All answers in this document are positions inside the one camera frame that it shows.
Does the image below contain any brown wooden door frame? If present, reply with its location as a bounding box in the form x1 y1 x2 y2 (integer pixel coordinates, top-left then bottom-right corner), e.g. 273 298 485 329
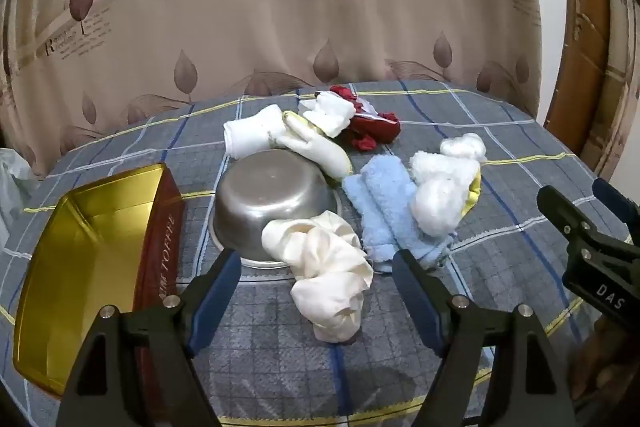
542 0 613 162

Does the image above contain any white fluffy yellow-trimmed sock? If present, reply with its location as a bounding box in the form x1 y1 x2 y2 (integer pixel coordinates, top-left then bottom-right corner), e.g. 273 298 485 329
410 152 483 238

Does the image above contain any cream sock with yellow cuff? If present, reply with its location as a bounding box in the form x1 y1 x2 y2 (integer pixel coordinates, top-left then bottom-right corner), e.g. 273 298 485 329
274 111 352 180

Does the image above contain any gold tin box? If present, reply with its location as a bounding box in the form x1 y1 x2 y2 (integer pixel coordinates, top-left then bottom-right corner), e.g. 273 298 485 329
12 163 188 398

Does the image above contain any person's right hand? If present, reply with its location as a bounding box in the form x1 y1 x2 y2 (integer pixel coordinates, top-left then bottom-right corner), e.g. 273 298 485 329
570 317 640 408

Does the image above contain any white fluffy sock ball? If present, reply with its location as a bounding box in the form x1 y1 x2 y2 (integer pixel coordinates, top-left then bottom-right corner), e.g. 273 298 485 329
440 133 488 164

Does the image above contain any grey plaid bed sheet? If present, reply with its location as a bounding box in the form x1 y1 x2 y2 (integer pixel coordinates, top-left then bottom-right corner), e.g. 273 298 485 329
0 79 640 427

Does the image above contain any light blue fluffy cloth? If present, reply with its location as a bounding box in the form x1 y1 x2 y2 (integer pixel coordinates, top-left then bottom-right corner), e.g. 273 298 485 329
342 155 458 275

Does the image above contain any stainless steel bowl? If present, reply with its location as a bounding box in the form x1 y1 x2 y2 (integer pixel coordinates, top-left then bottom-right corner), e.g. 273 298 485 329
212 151 346 270

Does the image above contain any cream satin cloth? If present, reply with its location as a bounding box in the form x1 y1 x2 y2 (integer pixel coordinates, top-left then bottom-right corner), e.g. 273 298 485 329
261 210 375 344

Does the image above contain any beige leaf print curtain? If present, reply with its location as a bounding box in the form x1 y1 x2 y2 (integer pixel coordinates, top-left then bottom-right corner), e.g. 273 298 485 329
0 0 546 178

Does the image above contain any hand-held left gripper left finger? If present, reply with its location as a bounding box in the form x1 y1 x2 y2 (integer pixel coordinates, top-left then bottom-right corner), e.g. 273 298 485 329
55 249 243 427

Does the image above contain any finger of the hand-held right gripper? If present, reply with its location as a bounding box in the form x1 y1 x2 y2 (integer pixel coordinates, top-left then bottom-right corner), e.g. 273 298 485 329
592 178 640 238
537 185 601 254

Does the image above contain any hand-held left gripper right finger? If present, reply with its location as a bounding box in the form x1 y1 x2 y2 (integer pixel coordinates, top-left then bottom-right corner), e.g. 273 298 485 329
391 248 578 427

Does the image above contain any white ribbed sock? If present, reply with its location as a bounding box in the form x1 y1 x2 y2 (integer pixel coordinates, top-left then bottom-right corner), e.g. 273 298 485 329
298 92 357 138

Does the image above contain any translucent plastic sheet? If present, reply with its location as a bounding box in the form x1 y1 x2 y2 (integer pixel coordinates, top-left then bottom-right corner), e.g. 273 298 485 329
0 147 41 253

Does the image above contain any red ruffled white sock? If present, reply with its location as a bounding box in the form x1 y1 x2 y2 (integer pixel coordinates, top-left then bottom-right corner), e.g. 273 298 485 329
330 85 402 152

